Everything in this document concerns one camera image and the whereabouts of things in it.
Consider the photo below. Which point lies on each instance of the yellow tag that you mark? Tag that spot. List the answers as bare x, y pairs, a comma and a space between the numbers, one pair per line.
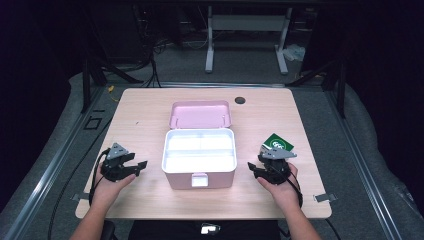
111, 89

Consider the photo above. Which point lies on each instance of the person's left hand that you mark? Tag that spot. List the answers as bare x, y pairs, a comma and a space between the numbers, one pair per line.
106, 191

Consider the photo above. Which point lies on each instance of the small white clip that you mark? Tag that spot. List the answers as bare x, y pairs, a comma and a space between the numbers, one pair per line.
210, 228

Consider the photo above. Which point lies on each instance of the grey metal table bracket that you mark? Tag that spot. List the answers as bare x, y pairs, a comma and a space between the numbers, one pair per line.
325, 197
80, 196

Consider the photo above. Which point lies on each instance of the person's right hand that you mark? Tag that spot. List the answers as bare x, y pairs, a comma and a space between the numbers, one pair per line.
283, 195

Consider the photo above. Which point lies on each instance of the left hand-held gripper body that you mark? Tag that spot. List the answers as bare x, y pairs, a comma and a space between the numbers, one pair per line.
115, 165

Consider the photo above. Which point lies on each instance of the person's dark clothing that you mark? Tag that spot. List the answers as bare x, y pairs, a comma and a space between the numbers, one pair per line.
166, 231

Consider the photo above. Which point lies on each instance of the crumpled clear plastic bag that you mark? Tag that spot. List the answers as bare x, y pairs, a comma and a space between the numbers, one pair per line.
295, 52

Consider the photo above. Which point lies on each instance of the pink storage box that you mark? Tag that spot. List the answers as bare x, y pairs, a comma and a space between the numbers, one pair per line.
200, 115

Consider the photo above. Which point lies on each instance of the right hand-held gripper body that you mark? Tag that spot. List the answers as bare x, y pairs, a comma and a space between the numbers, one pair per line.
276, 165

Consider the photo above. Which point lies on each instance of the white metal desk frame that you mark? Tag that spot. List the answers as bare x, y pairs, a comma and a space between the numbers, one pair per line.
248, 23

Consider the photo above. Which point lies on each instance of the black metal stand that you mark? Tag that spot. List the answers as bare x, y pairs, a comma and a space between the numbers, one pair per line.
87, 83
340, 86

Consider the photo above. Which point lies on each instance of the green card packet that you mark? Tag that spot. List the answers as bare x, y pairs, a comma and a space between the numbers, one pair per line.
278, 141

